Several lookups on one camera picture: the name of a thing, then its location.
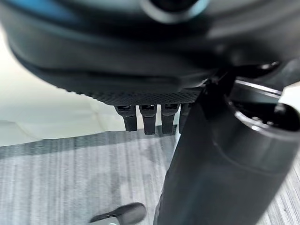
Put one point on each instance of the grey striped carpet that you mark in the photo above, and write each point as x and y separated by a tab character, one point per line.
82	178

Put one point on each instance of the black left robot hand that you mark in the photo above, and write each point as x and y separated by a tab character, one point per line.
131	58

